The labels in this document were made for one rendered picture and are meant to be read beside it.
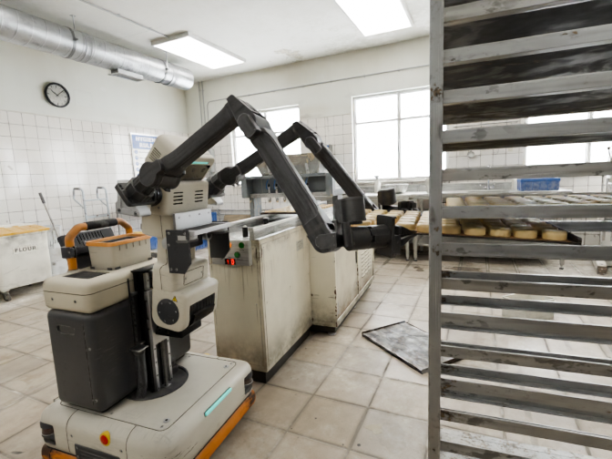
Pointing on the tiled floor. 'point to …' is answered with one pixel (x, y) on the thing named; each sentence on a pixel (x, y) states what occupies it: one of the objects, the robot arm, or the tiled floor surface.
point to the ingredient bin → (23, 256)
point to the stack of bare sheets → (405, 344)
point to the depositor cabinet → (337, 285)
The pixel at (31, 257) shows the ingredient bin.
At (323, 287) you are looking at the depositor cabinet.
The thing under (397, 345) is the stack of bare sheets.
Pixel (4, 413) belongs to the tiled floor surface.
